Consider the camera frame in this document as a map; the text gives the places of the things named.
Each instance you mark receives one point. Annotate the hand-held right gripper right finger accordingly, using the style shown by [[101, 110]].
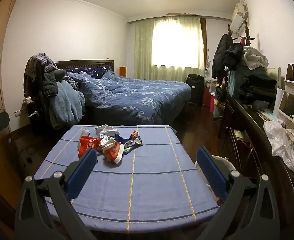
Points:
[[210, 172]]

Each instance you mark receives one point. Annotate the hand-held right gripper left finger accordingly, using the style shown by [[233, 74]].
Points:
[[83, 172]]

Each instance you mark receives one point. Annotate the white waste bin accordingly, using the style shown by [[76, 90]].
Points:
[[224, 163]]

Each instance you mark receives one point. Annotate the red white snack packet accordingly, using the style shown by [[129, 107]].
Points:
[[114, 152]]

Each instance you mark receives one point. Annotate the white green wrapper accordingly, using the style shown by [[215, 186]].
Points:
[[105, 140]]

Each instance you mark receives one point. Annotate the small white wrapper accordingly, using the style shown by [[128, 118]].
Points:
[[86, 132]]

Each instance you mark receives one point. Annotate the small orange wrapper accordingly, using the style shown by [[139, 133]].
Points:
[[135, 133]]

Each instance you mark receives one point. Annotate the dark nightstand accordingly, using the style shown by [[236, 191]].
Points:
[[29, 110]]

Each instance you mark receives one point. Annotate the stack of books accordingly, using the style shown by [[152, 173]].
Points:
[[240, 135]]

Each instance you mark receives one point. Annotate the dark wooden sideboard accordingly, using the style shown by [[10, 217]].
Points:
[[261, 160]]

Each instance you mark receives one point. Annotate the blue checked tablecloth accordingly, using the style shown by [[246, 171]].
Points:
[[149, 180]]

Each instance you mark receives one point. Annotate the pink container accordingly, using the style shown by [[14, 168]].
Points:
[[212, 105]]

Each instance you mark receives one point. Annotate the dark grey puffer jacket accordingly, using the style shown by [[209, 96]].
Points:
[[52, 82]]

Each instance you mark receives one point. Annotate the light blue fleece robe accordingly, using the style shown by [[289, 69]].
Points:
[[64, 105]]

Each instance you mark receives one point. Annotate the purple grey patterned garment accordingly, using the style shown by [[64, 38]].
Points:
[[36, 65]]

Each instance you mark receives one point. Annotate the red bin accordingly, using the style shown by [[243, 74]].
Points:
[[206, 97]]

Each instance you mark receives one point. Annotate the white plastic bag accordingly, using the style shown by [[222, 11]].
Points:
[[283, 142]]

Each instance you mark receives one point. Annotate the light blue papers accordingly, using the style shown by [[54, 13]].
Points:
[[269, 116]]

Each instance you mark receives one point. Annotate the black suitcase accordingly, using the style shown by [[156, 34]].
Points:
[[195, 90]]

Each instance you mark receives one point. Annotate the grey knitted cloth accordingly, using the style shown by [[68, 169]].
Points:
[[73, 82]]

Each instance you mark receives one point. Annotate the white plastic box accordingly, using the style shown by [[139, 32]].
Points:
[[213, 85]]

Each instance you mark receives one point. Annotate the blue patterned duvet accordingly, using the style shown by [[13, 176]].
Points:
[[137, 95]]

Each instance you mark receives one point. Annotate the navy star pillow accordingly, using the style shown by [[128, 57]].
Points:
[[87, 70]]

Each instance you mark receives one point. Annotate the pile of dark folded clothes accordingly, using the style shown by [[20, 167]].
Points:
[[259, 82]]

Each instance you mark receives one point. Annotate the dark wooden bed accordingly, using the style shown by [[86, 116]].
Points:
[[87, 62]]

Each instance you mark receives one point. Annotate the cream board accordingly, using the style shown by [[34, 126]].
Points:
[[276, 75]]

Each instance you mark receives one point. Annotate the black long coat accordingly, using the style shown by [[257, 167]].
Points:
[[220, 55]]

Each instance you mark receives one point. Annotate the black jacket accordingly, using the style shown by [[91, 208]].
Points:
[[234, 55]]

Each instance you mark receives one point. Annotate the white crumpled garment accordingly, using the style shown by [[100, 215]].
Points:
[[255, 57]]

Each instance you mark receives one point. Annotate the red hanging item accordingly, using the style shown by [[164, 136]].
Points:
[[242, 40]]

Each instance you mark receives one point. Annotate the pale green curtain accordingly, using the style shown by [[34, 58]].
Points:
[[143, 47]]

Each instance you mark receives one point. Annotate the wooden coat rack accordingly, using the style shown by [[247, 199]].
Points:
[[247, 33]]

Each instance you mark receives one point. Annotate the white air conditioner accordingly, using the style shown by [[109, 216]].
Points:
[[239, 17]]

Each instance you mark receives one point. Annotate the wall socket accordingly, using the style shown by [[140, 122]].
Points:
[[18, 113]]

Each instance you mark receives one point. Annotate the wooden bracket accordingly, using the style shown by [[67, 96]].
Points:
[[289, 72]]

